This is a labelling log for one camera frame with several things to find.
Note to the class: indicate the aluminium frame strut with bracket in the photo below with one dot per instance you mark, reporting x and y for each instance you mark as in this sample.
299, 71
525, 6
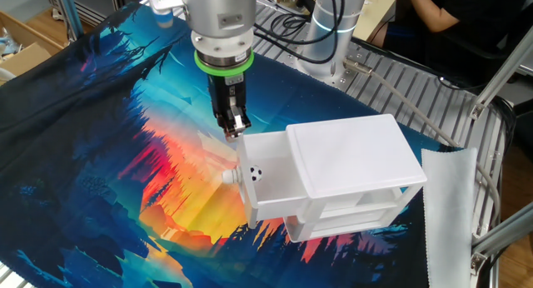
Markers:
499, 236

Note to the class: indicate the plain white cloth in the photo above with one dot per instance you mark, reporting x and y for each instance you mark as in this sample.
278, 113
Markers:
449, 217

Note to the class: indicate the slanted aluminium frame strut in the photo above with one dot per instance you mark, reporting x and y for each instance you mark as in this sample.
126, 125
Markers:
499, 75

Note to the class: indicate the aluminium frame with blue post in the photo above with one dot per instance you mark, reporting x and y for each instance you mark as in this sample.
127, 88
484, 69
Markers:
68, 9

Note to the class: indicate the white plastic drawer cabinet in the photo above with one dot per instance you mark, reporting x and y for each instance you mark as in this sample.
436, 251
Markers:
354, 155

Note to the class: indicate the beige wooden desk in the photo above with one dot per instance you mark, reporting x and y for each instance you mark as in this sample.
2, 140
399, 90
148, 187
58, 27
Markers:
375, 21

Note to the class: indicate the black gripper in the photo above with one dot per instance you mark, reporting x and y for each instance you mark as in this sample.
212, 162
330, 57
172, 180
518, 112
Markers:
227, 92

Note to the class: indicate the colourful forest print cloth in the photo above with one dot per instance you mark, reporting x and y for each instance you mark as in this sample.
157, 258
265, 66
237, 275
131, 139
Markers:
83, 155

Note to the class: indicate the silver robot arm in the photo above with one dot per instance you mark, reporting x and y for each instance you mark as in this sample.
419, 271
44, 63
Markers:
216, 13

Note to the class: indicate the seated person in black shirt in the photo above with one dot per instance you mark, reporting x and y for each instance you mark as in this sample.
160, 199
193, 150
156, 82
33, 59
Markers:
479, 9

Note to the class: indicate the cardboard box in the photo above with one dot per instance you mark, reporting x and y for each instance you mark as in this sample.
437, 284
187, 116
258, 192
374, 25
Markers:
25, 57

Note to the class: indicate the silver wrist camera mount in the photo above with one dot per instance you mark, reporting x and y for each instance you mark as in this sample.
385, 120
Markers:
162, 5

